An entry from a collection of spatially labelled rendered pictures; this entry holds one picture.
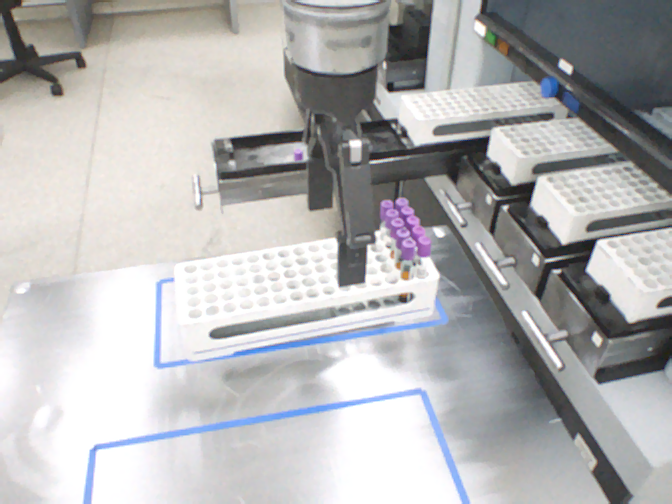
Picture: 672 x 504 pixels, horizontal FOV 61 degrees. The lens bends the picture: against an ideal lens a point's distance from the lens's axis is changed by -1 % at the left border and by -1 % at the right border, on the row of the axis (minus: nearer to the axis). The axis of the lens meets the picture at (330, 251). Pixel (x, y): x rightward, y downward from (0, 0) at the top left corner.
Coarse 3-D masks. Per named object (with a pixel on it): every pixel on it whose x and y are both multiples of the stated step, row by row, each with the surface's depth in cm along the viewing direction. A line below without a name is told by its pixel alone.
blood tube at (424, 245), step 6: (420, 240) 62; (426, 240) 63; (420, 246) 62; (426, 246) 62; (420, 252) 63; (426, 252) 62; (420, 258) 63; (426, 258) 63; (420, 264) 64; (426, 264) 64; (420, 270) 65; (426, 270) 65; (420, 276) 65; (414, 294) 68
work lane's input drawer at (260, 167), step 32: (384, 128) 108; (224, 160) 97; (256, 160) 100; (288, 160) 100; (384, 160) 99; (416, 160) 101; (448, 160) 102; (224, 192) 96; (256, 192) 97; (288, 192) 99
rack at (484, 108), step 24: (408, 96) 105; (432, 96) 106; (456, 96) 105; (480, 96) 106; (504, 96) 105; (528, 96) 105; (408, 120) 102; (432, 120) 98; (456, 120) 99; (480, 120) 110; (504, 120) 108; (528, 120) 106; (552, 120) 105
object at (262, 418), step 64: (448, 256) 78; (64, 320) 69; (128, 320) 69; (448, 320) 69; (0, 384) 62; (64, 384) 62; (128, 384) 62; (192, 384) 62; (256, 384) 62; (320, 384) 62; (384, 384) 62; (448, 384) 62; (512, 384) 62; (0, 448) 56; (64, 448) 56; (128, 448) 56; (192, 448) 56; (256, 448) 56; (320, 448) 56; (384, 448) 56; (448, 448) 56; (512, 448) 56; (576, 448) 56
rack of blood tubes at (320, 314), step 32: (256, 256) 69; (288, 256) 69; (320, 256) 69; (384, 256) 69; (192, 288) 65; (224, 288) 66; (256, 288) 65; (288, 288) 66; (320, 288) 64; (352, 288) 64; (384, 288) 64; (416, 288) 66; (192, 320) 61; (224, 320) 61; (256, 320) 68; (288, 320) 68; (320, 320) 68; (352, 320) 66; (384, 320) 68; (192, 352) 63; (224, 352) 64
